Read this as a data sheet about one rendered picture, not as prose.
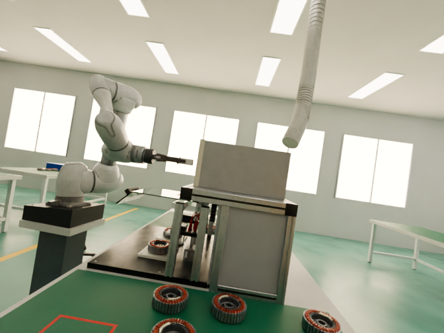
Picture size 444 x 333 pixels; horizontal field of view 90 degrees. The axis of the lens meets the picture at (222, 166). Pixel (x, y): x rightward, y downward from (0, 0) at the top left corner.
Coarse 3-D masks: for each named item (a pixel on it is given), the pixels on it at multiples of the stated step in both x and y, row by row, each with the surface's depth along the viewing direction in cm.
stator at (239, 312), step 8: (216, 296) 73; (224, 296) 74; (232, 296) 75; (216, 304) 69; (224, 304) 71; (232, 304) 72; (240, 304) 71; (216, 312) 68; (224, 312) 66; (232, 312) 67; (240, 312) 68; (224, 320) 66; (232, 320) 66; (240, 320) 67
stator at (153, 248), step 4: (152, 240) 107; (156, 240) 108; (160, 240) 109; (164, 240) 109; (148, 244) 103; (152, 244) 102; (156, 244) 107; (164, 244) 108; (168, 244) 105; (148, 248) 102; (152, 248) 100; (156, 248) 100; (160, 248) 100; (164, 248) 101; (152, 252) 100; (156, 252) 100; (160, 252) 101; (164, 252) 101
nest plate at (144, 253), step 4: (144, 248) 105; (140, 252) 100; (144, 252) 101; (148, 252) 101; (140, 256) 98; (144, 256) 98; (148, 256) 98; (152, 256) 98; (156, 256) 98; (160, 256) 99; (164, 256) 100; (164, 260) 98
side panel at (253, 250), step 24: (240, 216) 84; (264, 216) 84; (288, 216) 82; (216, 240) 83; (240, 240) 84; (264, 240) 84; (288, 240) 83; (216, 264) 83; (240, 264) 84; (264, 264) 83; (288, 264) 82; (216, 288) 82; (240, 288) 83; (264, 288) 83
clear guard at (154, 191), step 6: (132, 192) 89; (138, 192) 88; (144, 192) 90; (150, 192) 92; (156, 192) 95; (162, 192) 98; (168, 192) 101; (174, 192) 105; (126, 198) 92; (132, 198) 101; (174, 198) 88
